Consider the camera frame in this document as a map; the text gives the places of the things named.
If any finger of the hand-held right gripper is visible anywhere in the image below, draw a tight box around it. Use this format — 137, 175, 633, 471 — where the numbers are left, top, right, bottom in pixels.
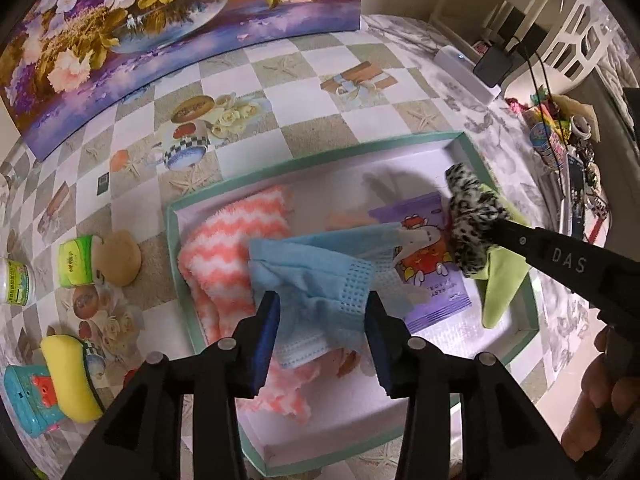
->
492, 217, 608, 283

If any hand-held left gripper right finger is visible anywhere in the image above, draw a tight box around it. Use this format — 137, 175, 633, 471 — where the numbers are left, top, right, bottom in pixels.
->
364, 290, 566, 480

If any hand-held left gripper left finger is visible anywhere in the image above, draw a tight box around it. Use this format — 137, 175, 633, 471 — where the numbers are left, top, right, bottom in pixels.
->
65, 291, 282, 480

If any lime green cloth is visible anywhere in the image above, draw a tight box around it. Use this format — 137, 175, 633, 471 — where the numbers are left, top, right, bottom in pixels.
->
472, 182, 531, 328

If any white box with teal rim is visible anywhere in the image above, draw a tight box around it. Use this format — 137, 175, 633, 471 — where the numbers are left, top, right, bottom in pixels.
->
164, 131, 541, 478

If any blue face mask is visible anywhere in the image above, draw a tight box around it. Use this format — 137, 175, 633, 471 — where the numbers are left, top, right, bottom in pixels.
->
247, 222, 416, 371

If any purple wipes packet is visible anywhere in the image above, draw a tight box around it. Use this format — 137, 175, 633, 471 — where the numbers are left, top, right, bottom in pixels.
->
367, 192, 473, 331

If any leopard print scrunchie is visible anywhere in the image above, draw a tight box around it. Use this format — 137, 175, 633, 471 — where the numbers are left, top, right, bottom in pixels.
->
444, 162, 511, 278

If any pink white zigzag towel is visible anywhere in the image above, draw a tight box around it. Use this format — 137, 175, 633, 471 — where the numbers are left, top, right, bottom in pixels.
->
177, 185, 321, 426

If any person's right hand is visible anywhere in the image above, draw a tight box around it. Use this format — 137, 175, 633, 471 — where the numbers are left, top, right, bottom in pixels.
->
560, 325, 640, 463

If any reddish brown round item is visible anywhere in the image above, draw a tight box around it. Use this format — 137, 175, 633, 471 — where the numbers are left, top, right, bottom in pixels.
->
335, 350, 361, 378

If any colourful clutter pile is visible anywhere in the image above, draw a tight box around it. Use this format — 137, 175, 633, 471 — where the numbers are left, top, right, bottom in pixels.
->
505, 85, 611, 241

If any black power adapter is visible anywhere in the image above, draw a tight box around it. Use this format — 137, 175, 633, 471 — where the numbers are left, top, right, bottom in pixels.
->
472, 45, 516, 86

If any yellow sponge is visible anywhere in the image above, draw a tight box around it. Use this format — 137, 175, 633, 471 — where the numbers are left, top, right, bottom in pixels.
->
40, 335, 105, 422

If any white power strip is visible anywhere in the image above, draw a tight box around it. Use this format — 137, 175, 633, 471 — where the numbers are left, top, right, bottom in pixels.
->
432, 45, 502, 106

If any white chair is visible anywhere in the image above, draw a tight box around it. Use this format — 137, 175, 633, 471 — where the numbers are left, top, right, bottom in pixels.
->
542, 0, 621, 81

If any teal plastic toy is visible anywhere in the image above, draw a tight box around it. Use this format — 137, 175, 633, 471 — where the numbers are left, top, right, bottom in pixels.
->
4, 365, 66, 433

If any white bottle with green label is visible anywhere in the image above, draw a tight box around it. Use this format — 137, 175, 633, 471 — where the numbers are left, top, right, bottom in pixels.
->
0, 257, 37, 306

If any floral painting canvas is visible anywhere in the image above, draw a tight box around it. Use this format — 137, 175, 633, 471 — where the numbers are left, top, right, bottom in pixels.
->
0, 0, 362, 158

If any black cable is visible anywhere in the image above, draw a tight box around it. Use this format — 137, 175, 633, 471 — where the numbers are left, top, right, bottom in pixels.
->
507, 35, 601, 246

